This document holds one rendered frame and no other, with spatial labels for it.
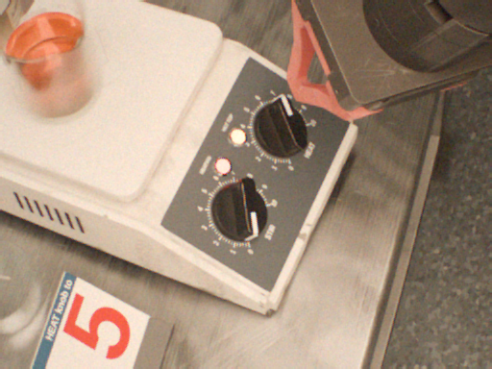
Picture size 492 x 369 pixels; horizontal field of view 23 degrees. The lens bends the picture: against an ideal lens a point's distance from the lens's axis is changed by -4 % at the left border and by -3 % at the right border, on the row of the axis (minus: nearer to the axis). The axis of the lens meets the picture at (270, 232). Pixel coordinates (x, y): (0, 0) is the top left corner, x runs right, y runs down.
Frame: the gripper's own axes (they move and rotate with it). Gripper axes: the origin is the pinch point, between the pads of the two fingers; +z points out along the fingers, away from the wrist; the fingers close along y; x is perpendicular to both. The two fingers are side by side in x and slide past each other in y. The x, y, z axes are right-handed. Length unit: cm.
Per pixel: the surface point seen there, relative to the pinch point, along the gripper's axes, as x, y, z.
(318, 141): 2.3, -2.3, 7.2
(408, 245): 10, -46, 69
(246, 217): 5.1, 4.7, 5.5
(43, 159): -1.8, 13.1, 8.8
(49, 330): 6.8, 15.5, 11.4
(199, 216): 4.1, 6.4, 7.2
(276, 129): 1.0, 0.3, 6.7
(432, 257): 13, -52, 75
